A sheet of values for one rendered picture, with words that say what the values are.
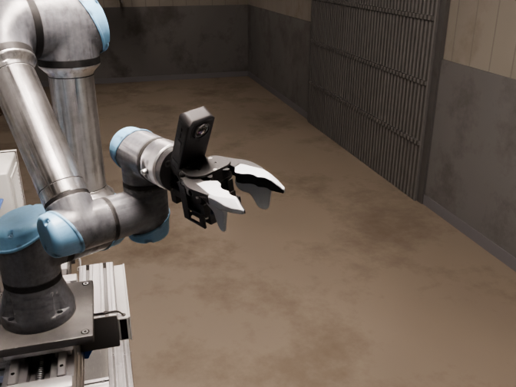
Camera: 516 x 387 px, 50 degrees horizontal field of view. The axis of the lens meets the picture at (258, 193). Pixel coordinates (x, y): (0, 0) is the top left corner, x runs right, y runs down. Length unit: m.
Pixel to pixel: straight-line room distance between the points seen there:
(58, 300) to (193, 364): 1.56
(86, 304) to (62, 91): 0.47
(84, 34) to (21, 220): 0.38
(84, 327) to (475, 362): 2.07
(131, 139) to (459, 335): 2.38
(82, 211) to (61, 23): 0.36
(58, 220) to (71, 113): 0.30
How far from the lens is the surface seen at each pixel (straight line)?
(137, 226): 0.96
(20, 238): 1.16
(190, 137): 0.78
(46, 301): 1.23
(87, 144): 1.17
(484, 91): 3.81
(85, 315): 1.27
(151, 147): 0.89
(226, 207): 0.71
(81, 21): 1.11
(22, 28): 1.07
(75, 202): 0.93
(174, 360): 2.77
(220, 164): 0.80
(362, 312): 3.10
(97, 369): 2.45
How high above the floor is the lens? 1.74
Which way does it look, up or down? 23 degrees down
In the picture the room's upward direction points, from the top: straight up
